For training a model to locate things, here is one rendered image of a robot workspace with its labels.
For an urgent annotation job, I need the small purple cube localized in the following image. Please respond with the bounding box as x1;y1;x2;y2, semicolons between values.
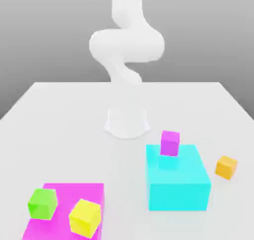
160;130;181;157

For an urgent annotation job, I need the small orange cube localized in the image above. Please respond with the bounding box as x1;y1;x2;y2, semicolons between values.
215;155;238;180

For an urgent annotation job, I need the small yellow cube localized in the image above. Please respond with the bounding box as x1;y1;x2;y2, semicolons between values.
68;198;102;240

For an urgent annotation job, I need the small green cube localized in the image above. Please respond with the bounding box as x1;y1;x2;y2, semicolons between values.
27;188;58;221

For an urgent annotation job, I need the large cyan box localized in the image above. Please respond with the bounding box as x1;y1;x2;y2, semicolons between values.
145;144;211;212

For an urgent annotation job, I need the large magenta box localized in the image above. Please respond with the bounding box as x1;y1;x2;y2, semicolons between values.
21;182;105;240

